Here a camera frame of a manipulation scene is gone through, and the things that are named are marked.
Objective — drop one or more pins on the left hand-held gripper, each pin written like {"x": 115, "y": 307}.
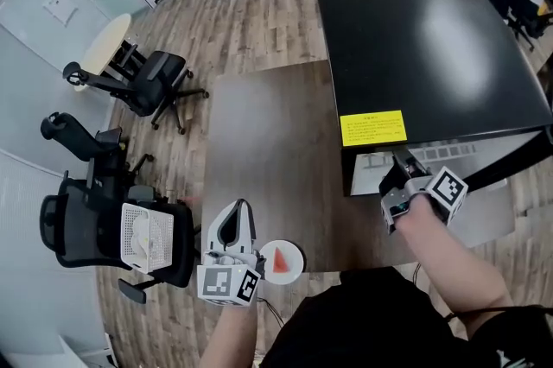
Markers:
{"x": 216, "y": 282}

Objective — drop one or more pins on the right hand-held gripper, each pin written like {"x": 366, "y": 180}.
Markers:
{"x": 449, "y": 189}

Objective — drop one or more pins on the red watermelon slice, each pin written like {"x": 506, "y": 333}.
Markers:
{"x": 281, "y": 262}

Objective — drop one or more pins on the white round plate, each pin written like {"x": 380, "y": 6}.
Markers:
{"x": 294, "y": 258}

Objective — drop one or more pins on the person's left forearm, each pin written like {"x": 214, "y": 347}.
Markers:
{"x": 233, "y": 331}

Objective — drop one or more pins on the person's right forearm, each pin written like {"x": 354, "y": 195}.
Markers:
{"x": 449, "y": 267}

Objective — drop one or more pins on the white perforated basket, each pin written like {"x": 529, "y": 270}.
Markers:
{"x": 162, "y": 245}

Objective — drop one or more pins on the white dishes pile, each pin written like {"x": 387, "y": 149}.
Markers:
{"x": 138, "y": 236}

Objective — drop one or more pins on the black office chair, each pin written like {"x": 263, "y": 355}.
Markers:
{"x": 86, "y": 228}
{"x": 525, "y": 23}
{"x": 155, "y": 77}
{"x": 82, "y": 139}

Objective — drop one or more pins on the person's black-clothed body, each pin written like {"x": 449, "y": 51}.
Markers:
{"x": 367, "y": 323}

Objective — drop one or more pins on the round white table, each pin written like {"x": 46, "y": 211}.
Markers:
{"x": 108, "y": 42}

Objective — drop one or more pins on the white paper notice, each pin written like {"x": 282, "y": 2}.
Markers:
{"x": 60, "y": 8}

